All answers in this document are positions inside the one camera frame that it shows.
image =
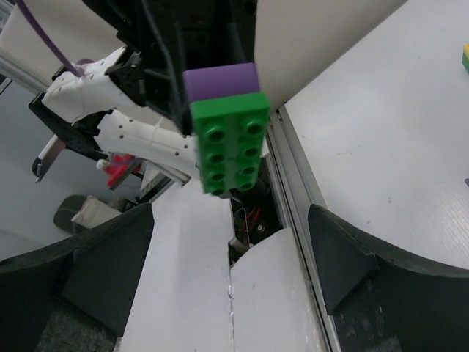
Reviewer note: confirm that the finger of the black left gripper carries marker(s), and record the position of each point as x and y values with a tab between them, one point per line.
214	33
148	72

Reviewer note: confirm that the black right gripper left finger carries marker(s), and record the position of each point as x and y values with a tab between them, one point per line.
76	294

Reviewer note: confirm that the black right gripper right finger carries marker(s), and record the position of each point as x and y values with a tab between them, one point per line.
383	298

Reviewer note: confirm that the purple lego brick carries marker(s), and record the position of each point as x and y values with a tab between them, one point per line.
222	81

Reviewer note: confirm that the green plate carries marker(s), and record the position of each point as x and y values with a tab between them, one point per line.
230	132

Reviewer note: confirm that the left arm base joint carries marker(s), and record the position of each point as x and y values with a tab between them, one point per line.
255	218

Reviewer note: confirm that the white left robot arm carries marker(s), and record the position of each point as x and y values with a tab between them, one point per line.
183	91

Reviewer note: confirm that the shoe on floor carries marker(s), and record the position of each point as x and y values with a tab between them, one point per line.
78	213

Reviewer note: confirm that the red clamp in background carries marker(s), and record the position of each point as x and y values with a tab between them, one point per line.
120	167

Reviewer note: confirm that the green brick under long yellow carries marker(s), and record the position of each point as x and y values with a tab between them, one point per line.
465	61

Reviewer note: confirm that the aluminium table edge rail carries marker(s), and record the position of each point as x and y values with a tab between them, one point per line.
295	190

